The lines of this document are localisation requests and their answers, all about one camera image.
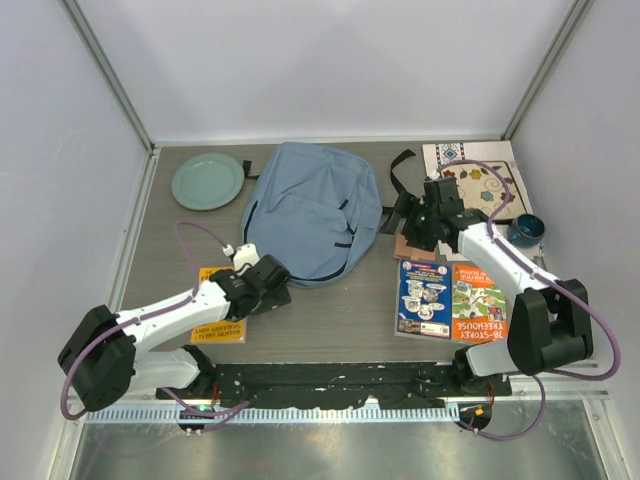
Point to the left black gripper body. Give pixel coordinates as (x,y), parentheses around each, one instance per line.
(271,299)

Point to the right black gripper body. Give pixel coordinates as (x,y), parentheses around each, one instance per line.
(420,228)

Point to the yellow 130-storey treehouse book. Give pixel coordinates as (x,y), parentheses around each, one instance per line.
(220,332)

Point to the light blue backpack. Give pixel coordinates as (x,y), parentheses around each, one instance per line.
(316,209)

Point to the blue illustrated book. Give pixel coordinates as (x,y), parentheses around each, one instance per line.
(424,300)

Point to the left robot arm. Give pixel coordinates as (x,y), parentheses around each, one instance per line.
(111,354)

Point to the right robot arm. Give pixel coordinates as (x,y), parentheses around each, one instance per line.
(550,326)

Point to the floral square plate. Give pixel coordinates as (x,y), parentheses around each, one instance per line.
(481,189)

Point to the dark blue mug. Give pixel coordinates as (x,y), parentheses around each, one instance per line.
(526,231)

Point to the orange 78-storey treehouse book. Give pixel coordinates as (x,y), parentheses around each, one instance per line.
(479,312)

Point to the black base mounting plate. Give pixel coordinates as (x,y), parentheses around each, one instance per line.
(338,386)

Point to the teal round plate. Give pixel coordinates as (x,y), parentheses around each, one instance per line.
(207,181)

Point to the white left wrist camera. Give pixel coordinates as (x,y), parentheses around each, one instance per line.
(242,257)

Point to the slotted cable duct rail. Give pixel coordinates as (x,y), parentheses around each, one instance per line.
(370,413)

